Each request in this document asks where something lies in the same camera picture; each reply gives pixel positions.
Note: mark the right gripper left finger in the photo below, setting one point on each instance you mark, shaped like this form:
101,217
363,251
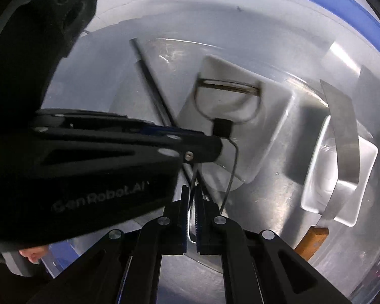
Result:
123,267

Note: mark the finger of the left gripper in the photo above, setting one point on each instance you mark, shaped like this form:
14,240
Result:
203,147
94,120

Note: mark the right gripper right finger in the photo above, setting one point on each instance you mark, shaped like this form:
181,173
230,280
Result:
258,267

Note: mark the black chopstick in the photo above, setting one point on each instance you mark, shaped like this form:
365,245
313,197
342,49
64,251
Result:
196,178
156,95

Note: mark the steel scraper wooden handle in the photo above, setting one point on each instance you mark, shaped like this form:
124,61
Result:
342,151

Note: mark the person's left hand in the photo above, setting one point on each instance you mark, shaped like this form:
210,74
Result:
34,254

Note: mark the clear plastic storage bin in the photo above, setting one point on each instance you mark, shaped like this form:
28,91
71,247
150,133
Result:
260,63

